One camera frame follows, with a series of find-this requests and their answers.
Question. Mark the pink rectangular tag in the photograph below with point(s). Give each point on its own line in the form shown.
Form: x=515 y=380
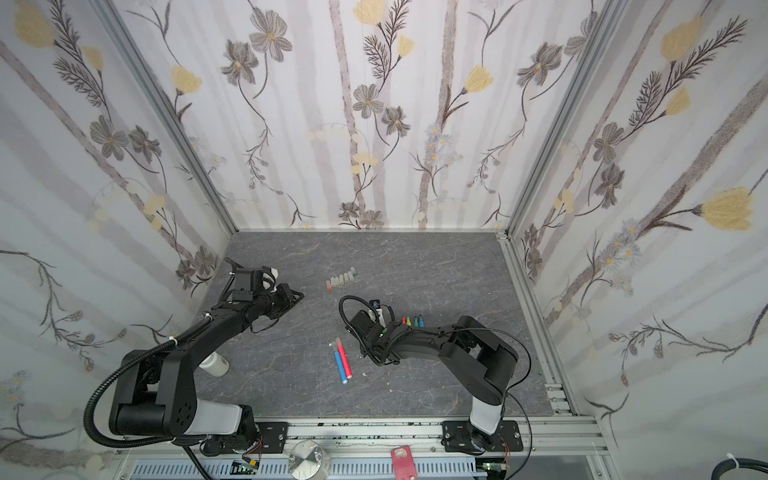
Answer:
x=403 y=464

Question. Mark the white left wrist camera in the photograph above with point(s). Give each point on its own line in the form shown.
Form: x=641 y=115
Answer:
x=269 y=279

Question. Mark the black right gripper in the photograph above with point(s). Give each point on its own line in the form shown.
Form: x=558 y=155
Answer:
x=377 y=335

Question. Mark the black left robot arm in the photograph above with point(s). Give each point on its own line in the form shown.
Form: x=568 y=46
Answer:
x=157 y=397

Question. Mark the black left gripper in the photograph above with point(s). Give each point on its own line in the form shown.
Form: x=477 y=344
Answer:
x=284 y=290

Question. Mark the light blue marker pen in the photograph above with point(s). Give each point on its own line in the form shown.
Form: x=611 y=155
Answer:
x=339 y=363

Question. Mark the red marker pen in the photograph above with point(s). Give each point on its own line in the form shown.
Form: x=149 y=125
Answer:
x=346 y=361

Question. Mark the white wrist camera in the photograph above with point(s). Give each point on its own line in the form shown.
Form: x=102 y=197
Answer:
x=376 y=313
x=269 y=279

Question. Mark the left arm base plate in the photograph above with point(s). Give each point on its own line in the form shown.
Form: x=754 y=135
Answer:
x=254 y=437

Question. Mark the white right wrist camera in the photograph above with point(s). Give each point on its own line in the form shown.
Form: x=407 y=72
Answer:
x=376 y=313

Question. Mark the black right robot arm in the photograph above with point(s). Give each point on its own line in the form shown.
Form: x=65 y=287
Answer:
x=480 y=360

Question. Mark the white slotted cable duct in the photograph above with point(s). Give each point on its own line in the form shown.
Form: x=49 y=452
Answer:
x=279 y=468

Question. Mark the round silver metal knob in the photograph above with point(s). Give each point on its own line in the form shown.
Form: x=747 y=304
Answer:
x=308 y=460

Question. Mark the aluminium mounting rail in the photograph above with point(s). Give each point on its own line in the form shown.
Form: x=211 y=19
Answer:
x=555 y=447

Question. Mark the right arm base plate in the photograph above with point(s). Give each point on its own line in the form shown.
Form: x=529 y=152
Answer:
x=461 y=437

